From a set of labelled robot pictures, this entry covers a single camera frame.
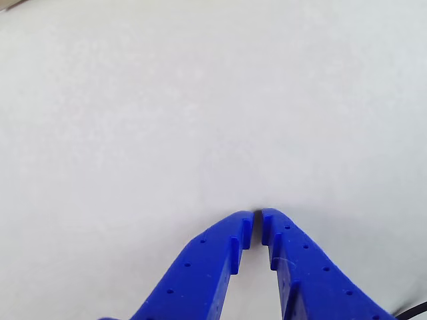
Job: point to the shallow wooden box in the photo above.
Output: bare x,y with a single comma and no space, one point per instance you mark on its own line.
10,3

